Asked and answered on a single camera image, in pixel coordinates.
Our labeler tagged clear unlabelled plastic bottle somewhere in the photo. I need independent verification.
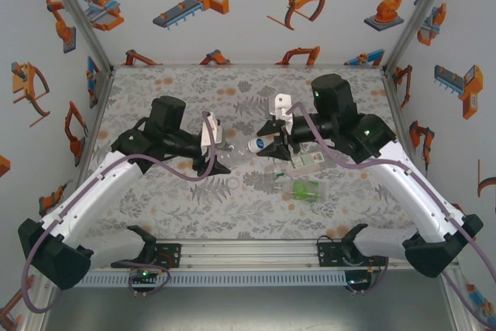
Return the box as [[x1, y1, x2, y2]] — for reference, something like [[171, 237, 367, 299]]
[[216, 139, 257, 165]]

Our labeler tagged white green packet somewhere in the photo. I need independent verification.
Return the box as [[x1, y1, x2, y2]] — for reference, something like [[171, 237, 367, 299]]
[[265, 152, 326, 178]]

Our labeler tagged floral printed table mat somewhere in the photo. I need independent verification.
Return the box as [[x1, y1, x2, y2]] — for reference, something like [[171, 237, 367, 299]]
[[79, 65, 427, 241]]

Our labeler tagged small circuit board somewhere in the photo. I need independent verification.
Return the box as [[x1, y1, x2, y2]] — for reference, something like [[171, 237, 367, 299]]
[[129, 268, 159, 281], [346, 273, 372, 286]]

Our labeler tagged aluminium table side rail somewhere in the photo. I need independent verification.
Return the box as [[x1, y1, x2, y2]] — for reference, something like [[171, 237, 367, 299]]
[[381, 67, 412, 153], [75, 66, 116, 179]]

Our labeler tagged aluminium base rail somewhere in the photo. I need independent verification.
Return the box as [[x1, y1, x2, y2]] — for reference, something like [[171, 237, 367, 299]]
[[83, 238, 408, 272]]

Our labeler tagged slotted white cable duct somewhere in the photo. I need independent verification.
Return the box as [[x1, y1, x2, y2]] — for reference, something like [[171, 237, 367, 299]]
[[83, 271, 346, 288]]

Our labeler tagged aluminium upright frame post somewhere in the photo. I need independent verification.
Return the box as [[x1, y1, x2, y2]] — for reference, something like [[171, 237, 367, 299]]
[[38, 0, 115, 76], [381, 0, 464, 76]]

